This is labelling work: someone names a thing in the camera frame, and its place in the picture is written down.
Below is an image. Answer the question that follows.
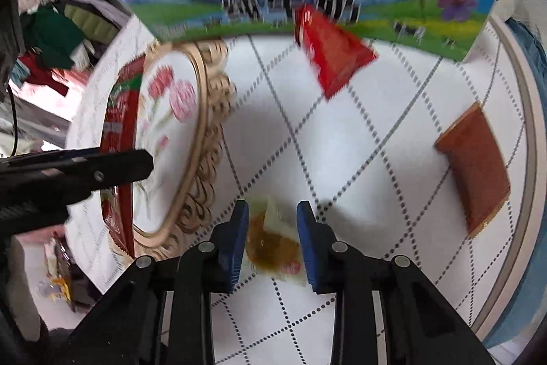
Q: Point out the pile of clothes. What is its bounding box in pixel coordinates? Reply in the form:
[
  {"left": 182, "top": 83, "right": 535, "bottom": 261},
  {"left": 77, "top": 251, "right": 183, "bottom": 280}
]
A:
[{"left": 9, "top": 0, "right": 130, "bottom": 96}]

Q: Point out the brown snack packet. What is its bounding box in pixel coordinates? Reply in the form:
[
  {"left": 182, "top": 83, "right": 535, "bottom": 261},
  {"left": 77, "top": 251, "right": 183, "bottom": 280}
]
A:
[{"left": 434, "top": 102, "right": 511, "bottom": 238}]

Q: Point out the small red snack packet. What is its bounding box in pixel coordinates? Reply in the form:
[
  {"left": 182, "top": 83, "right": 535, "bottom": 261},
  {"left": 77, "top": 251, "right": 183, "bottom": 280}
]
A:
[{"left": 294, "top": 4, "right": 378, "bottom": 100}]

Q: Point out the long red snack packet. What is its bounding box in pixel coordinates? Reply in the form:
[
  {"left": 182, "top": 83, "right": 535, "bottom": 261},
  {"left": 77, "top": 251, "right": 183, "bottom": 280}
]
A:
[{"left": 100, "top": 55, "right": 145, "bottom": 258}]

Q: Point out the braised egg clear packet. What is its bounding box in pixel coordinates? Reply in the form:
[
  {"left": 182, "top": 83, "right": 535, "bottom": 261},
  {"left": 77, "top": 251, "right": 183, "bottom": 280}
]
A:
[{"left": 243, "top": 195, "right": 307, "bottom": 286}]

